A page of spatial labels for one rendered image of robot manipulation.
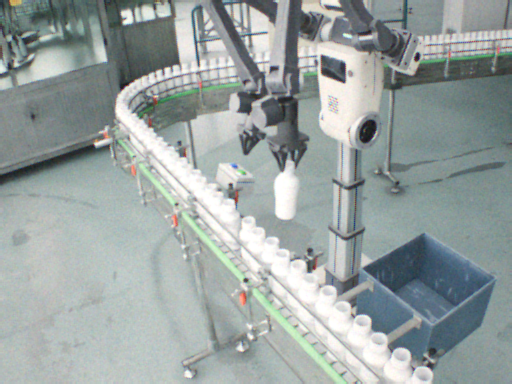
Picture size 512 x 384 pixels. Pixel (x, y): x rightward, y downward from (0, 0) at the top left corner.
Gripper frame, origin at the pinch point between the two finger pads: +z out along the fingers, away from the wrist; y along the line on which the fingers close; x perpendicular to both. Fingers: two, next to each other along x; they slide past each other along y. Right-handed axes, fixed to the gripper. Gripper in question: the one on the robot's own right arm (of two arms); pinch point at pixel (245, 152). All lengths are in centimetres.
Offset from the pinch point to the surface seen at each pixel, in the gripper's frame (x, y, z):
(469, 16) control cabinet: 506, -261, -135
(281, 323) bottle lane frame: -17, 58, 27
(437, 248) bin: 47, 57, 11
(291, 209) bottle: -7.8, 39.0, 2.7
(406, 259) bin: 41, 51, 18
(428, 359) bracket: -6, 94, 13
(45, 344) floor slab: -53, -78, 145
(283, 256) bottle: -16, 50, 10
